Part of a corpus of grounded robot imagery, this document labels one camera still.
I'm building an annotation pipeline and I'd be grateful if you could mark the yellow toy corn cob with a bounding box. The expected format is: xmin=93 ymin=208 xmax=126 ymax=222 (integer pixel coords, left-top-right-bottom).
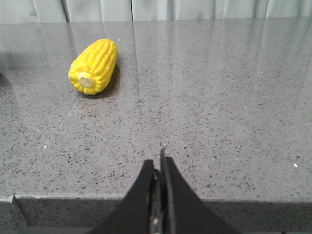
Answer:
xmin=68 ymin=39 xmax=118 ymax=95

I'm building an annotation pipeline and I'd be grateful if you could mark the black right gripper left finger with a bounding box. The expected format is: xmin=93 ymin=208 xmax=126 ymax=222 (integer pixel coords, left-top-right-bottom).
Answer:
xmin=91 ymin=160 xmax=154 ymax=234

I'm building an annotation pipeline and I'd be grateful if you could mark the grey white curtain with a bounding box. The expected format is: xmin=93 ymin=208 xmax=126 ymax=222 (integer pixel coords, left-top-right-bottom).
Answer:
xmin=0 ymin=0 xmax=312 ymax=24

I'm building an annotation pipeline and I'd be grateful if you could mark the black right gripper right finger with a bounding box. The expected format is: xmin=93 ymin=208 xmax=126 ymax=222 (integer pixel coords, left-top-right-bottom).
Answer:
xmin=160 ymin=148 xmax=240 ymax=234

